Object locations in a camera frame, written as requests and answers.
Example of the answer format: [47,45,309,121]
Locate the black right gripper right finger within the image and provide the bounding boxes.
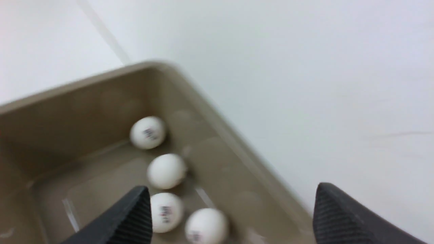
[313,182,423,244]

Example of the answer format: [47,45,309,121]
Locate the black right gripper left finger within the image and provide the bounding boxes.
[63,186,153,244]

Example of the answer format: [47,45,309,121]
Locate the white logo ball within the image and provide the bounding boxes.
[129,116,167,150]
[150,192,184,233]

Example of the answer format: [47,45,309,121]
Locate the white logo ball corner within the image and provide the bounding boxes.
[185,208,230,244]

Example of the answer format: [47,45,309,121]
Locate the beige plastic bin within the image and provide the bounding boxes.
[0,62,316,244]

